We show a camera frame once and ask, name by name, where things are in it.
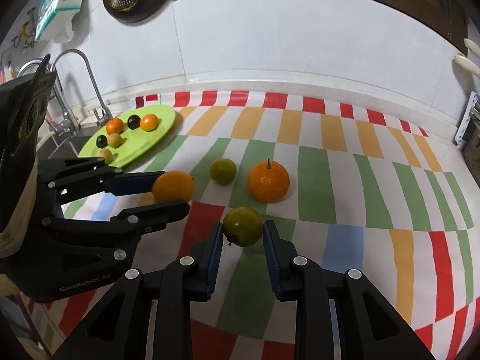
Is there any yellow tan fruit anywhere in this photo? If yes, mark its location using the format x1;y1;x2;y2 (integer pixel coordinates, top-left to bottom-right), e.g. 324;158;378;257
97;148;113;164

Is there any smooth orange fruit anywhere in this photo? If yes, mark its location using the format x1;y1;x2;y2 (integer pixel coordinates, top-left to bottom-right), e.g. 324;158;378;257
151;171;195;203

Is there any dark avocado fruit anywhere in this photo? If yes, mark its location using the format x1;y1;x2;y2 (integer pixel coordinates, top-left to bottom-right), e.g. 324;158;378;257
127;115;142;130

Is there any green tomato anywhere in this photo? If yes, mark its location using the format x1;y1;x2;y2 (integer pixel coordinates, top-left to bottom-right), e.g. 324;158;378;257
209;158;237;185
223;206;264;247

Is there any chrome kitchen faucet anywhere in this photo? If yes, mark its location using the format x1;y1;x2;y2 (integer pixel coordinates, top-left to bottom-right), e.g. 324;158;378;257
16;48;114;136

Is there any dark green lime on plate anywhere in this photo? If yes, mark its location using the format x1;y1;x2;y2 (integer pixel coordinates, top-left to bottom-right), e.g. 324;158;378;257
96;135;108;149

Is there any tan round fruit on plate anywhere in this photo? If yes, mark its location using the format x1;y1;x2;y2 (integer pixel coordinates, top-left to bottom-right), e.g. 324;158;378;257
107;133;123;148

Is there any small orange left plate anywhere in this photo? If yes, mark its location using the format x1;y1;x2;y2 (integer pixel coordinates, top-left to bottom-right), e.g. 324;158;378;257
105;118;125;135

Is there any small orange plate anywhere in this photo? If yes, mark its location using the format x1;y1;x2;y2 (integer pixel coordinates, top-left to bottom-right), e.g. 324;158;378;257
105;118;125;135
140;114;160;132

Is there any small orange upper plate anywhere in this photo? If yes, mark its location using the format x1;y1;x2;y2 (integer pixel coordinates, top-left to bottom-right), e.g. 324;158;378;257
140;114;160;132

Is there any large orange with stem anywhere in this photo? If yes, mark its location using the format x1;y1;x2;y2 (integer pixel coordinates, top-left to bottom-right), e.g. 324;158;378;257
247;158;290;203

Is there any striped colourful tablecloth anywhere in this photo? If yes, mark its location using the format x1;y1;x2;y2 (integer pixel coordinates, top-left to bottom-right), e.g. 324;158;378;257
22;90;480;360

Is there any teal white box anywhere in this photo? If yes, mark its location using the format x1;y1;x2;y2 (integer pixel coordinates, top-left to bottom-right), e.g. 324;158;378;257
35;0;83;44

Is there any metal dish rack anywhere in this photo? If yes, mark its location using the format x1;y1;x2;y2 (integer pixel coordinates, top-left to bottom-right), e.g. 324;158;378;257
453;92;479;168

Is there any cream handled pan lower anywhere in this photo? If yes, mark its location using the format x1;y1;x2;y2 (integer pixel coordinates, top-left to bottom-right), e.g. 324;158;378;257
454;55;480;77

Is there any cream handled pan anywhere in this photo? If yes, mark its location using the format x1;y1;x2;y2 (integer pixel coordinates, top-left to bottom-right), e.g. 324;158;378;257
464;38;480;57
454;55;480;77

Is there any cream handled pan upper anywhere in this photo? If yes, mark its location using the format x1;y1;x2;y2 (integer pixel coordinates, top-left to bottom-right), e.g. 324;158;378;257
464;38;480;57

